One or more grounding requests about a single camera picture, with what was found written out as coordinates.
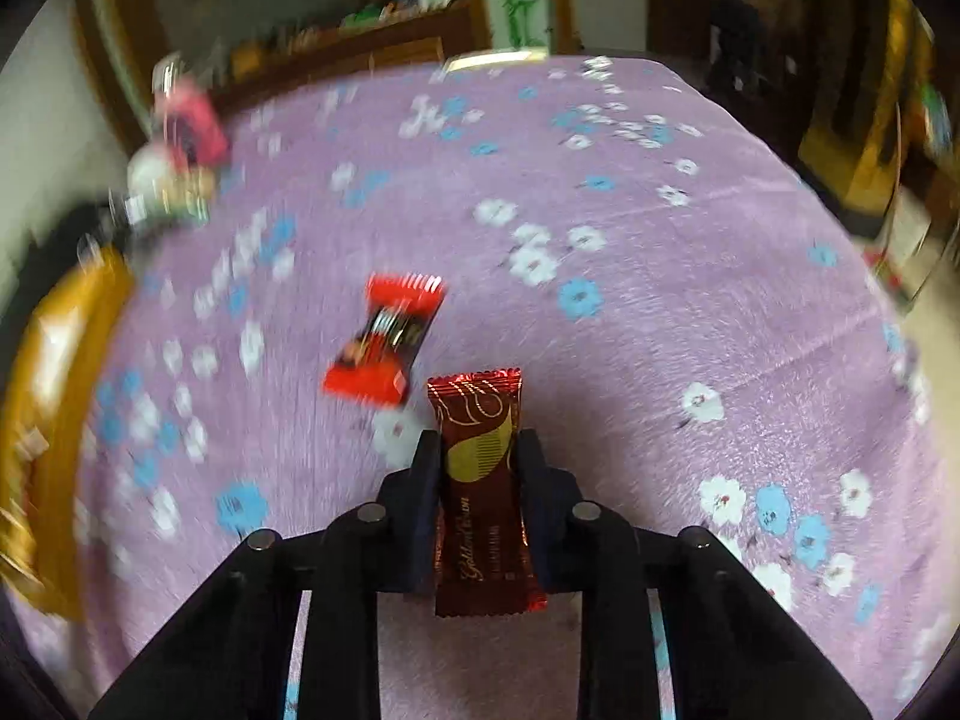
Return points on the white remote control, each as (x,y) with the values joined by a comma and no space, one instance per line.
(495,60)

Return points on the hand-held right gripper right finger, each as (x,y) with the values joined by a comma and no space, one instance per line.
(544,525)

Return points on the pink sleeved bottle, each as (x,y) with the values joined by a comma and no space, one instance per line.
(195,124)

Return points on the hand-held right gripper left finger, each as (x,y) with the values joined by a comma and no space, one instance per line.
(424,525)

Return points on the yellow cardboard box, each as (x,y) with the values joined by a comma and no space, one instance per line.
(45,390)

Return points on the wooden counter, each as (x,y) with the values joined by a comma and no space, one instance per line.
(337,52)

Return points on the purple floral tablecloth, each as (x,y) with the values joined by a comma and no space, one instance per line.
(637,360)

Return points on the white bowl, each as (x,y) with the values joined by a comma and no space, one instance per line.
(150,172)

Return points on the red candy packet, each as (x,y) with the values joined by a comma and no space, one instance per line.
(386,345)

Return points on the gold trimmed wooden panel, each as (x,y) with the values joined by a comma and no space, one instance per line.
(862,157)

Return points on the green red snack packet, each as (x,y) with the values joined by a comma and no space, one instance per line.
(189,195)

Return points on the dark red bar packet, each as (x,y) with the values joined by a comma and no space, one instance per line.
(480,495)

